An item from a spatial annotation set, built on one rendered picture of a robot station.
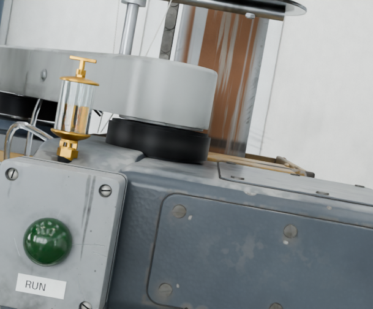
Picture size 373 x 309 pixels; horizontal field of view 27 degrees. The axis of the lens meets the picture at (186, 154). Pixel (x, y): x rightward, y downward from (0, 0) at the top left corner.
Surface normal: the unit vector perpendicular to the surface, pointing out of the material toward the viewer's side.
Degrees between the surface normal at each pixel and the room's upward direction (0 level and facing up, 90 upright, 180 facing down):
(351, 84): 90
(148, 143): 90
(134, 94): 90
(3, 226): 90
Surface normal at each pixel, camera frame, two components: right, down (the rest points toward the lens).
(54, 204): -0.04, 0.05
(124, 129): -0.59, -0.06
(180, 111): 0.41, 0.12
